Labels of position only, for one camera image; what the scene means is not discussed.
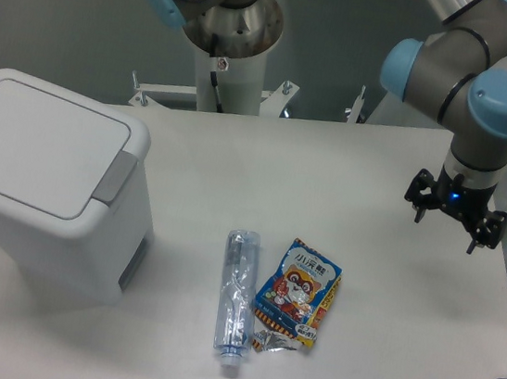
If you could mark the white trash can lid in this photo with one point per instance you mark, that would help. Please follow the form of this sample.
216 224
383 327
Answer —
53 152

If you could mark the white metal base frame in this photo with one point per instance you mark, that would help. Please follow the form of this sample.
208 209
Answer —
274 103

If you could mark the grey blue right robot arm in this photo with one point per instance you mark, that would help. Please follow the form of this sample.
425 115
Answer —
452 79

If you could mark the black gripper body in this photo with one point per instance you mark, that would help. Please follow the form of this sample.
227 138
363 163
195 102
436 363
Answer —
463 204

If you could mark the white plastic trash can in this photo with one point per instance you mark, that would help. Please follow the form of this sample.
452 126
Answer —
96 253

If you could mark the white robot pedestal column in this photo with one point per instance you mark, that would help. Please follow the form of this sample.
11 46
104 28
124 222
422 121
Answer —
229 85

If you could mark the crushed clear plastic bottle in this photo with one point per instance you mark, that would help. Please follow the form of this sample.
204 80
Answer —
235 320

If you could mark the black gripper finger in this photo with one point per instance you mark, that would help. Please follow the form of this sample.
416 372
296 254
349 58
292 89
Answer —
420 194
489 231

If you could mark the blue orange snack bag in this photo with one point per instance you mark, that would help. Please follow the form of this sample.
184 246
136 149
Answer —
294 301

